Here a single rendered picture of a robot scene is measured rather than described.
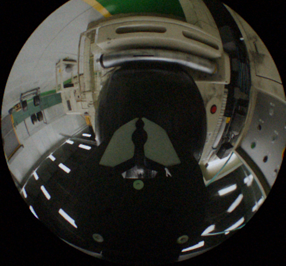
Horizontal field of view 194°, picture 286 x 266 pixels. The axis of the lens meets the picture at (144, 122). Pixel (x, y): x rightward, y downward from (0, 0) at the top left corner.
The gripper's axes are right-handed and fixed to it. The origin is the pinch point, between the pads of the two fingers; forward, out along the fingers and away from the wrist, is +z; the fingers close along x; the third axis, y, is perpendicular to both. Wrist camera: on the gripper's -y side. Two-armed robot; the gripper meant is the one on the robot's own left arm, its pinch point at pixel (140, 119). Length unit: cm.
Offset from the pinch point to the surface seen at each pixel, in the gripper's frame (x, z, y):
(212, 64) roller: 21.9, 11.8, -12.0
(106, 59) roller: -8.4, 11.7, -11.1
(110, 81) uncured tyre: -6.7, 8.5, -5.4
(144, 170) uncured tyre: 0.3, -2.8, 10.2
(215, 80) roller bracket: 24.0, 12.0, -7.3
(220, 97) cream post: 36.3, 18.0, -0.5
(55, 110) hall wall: -995, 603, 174
